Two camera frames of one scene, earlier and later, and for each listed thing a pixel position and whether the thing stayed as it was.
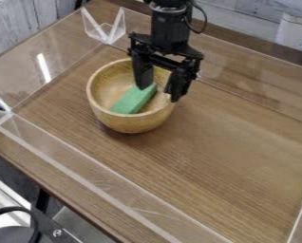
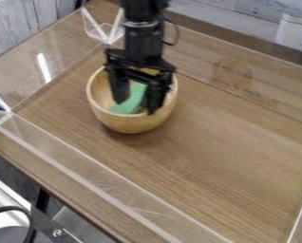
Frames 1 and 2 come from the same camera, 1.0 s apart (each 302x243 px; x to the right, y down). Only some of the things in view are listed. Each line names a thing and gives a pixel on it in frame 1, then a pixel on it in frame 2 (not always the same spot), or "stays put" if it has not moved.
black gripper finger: (144, 70) to (120, 84)
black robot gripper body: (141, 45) to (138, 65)
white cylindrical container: (296, 28) stays put
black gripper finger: (181, 78) to (156, 94)
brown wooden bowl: (112, 84) stays put
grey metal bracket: (52, 230) stays put
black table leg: (42, 200) stays put
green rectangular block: (134, 102) stays put
